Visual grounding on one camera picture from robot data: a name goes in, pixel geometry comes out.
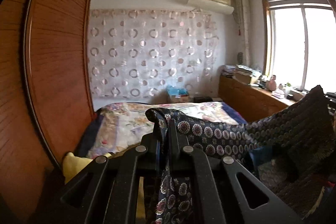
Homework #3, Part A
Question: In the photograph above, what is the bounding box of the navy patterned satin garment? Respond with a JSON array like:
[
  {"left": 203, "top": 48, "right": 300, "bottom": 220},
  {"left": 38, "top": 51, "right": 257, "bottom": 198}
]
[{"left": 145, "top": 86, "right": 335, "bottom": 223}]

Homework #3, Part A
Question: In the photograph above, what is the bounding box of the yellow plush toy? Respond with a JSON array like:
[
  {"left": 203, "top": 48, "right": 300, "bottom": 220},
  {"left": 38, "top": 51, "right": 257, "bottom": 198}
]
[{"left": 62, "top": 151, "right": 112, "bottom": 184}]

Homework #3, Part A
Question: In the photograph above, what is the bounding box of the floral quilt on bed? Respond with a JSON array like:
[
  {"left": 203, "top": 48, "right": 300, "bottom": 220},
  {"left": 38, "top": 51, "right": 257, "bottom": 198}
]
[{"left": 75, "top": 101, "right": 246, "bottom": 159}]

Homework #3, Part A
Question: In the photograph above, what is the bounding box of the long wooden side cabinet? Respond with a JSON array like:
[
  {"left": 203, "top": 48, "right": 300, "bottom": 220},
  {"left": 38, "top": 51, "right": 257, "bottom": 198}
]
[{"left": 218, "top": 76, "right": 295, "bottom": 122}]

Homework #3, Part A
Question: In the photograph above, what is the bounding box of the wooden louvered wardrobe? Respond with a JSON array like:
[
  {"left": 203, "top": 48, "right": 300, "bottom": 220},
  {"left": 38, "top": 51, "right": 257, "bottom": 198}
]
[{"left": 1, "top": 0, "right": 95, "bottom": 223}]

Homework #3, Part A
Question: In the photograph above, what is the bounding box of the blue tissue box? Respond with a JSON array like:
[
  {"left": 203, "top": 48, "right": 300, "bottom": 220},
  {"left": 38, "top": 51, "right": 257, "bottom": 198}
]
[{"left": 166, "top": 85, "right": 190, "bottom": 103}]

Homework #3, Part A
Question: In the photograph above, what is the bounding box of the pink figurine on cabinet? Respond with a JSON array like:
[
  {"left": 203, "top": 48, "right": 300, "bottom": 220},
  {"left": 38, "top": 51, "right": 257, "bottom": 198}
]
[{"left": 266, "top": 75, "right": 277, "bottom": 92}]

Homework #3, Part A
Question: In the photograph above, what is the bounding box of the stack of papers and boxes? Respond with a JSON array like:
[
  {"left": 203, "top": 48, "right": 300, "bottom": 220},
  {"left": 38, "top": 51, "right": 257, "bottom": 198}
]
[{"left": 221, "top": 65, "right": 262, "bottom": 85}]

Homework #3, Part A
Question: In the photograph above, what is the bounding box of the beige window curtain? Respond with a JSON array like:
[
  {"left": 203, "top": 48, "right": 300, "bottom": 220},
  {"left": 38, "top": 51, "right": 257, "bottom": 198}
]
[{"left": 235, "top": 0, "right": 251, "bottom": 66}]

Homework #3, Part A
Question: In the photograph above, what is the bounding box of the circle patterned wall curtain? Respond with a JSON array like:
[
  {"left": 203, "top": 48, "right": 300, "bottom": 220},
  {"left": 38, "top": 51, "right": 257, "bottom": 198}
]
[{"left": 88, "top": 9, "right": 219, "bottom": 100}]

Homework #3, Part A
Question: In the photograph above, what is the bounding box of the window with wooden frame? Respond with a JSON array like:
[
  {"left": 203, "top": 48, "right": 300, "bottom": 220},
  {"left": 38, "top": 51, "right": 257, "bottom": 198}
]
[{"left": 262, "top": 0, "right": 335, "bottom": 93}]

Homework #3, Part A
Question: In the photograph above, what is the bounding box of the white wall air conditioner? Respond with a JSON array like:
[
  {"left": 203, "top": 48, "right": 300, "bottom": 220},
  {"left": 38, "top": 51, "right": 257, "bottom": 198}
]
[{"left": 187, "top": 0, "right": 234, "bottom": 15}]

